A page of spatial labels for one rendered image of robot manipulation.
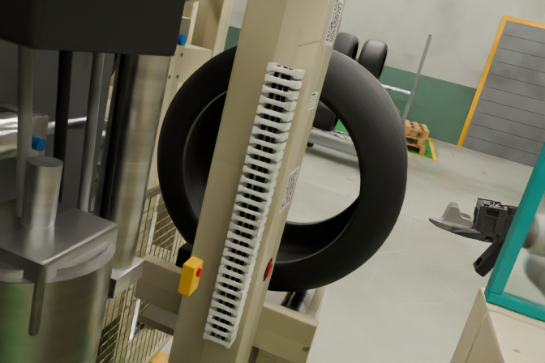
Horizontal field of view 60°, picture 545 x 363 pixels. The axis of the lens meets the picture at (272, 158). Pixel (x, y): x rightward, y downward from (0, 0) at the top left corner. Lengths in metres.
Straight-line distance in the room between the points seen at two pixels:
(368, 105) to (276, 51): 0.29
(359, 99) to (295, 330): 0.48
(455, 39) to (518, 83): 1.74
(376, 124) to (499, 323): 0.55
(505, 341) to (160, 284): 0.76
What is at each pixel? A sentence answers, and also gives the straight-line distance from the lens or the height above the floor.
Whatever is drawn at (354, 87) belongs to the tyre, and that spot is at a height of 1.41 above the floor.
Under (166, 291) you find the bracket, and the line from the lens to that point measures 1.07.
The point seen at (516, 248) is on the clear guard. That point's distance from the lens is 0.51.
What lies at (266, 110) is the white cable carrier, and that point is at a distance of 0.70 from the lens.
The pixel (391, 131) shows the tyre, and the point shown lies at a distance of 0.98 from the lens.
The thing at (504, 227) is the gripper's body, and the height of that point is 1.19.
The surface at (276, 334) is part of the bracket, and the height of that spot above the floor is 0.90.
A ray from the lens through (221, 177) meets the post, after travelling 0.79.
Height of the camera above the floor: 1.47
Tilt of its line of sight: 14 degrees down
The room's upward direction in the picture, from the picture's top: 14 degrees clockwise
